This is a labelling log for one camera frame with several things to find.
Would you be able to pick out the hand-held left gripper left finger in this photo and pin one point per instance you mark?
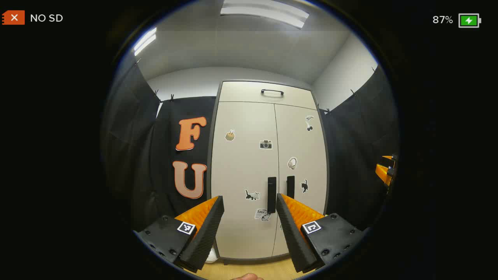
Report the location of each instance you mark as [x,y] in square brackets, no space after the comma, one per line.
[210,229]

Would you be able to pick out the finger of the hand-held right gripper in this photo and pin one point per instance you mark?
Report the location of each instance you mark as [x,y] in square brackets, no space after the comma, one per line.
[387,171]

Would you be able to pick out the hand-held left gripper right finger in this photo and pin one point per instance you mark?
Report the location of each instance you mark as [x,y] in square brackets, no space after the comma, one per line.
[290,229]

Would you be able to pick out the beige double-door shoe cabinet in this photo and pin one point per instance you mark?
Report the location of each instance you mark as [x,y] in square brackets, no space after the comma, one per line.
[209,167]

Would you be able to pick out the beige cabinet door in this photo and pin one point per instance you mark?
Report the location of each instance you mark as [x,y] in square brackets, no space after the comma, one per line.
[241,171]
[301,140]

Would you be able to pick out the beige cabinet top panel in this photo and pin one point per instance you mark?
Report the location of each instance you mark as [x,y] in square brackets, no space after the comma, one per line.
[241,93]

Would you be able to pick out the white round object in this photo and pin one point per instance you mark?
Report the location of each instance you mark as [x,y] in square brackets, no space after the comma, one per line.
[212,256]

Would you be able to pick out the narrow ceiling light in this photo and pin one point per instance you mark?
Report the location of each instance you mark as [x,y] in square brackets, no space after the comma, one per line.
[144,41]

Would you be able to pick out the wide ceiling light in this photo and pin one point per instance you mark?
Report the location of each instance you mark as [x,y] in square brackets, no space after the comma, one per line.
[264,11]

